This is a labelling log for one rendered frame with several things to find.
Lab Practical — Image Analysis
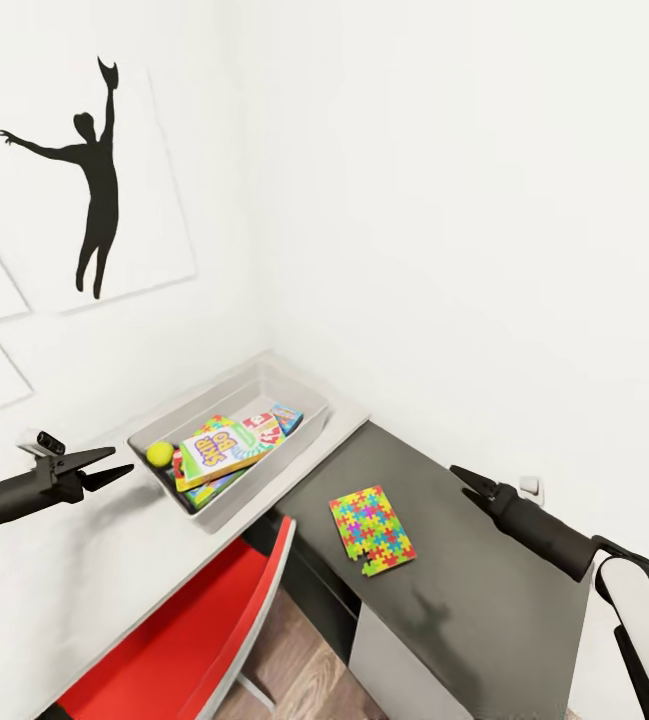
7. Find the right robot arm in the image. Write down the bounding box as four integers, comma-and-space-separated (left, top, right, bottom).
450, 465, 649, 720

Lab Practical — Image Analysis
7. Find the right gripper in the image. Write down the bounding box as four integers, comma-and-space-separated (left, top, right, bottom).
450, 465, 565, 560

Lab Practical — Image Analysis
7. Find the tennis ball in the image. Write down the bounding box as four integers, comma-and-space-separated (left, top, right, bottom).
146, 442, 175, 468

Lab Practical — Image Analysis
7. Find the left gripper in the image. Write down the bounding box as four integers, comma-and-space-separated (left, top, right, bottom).
0, 446, 134, 522

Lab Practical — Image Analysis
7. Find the jigsaw puzzle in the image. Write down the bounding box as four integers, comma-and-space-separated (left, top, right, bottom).
194, 415, 232, 438
329, 486, 417, 577

